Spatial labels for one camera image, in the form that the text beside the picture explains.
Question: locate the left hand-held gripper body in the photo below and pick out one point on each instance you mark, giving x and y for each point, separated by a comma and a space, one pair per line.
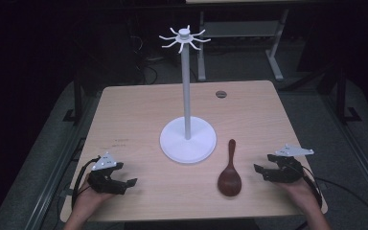
103, 163

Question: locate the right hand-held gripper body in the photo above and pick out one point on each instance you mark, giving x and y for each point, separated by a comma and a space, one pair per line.
289, 169

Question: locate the brown wooden spoon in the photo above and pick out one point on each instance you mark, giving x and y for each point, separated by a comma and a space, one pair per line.
229, 183

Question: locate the white hook rack stand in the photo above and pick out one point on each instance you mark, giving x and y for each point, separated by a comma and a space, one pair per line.
187, 96

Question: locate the person's right hand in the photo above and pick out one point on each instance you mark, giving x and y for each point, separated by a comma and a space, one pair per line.
300, 193

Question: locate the person's left hand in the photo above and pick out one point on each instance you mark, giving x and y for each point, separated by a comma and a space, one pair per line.
87, 202

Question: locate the black metal stand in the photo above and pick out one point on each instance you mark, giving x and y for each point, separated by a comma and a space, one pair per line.
77, 102
341, 102

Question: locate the grey round table grommet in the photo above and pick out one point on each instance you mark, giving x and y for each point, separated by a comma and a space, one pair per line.
221, 94

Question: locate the white-legged background desk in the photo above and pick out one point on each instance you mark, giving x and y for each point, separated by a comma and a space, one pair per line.
236, 28

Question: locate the metal floor rail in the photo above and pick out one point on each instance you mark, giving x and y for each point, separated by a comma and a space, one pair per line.
60, 166
357, 150

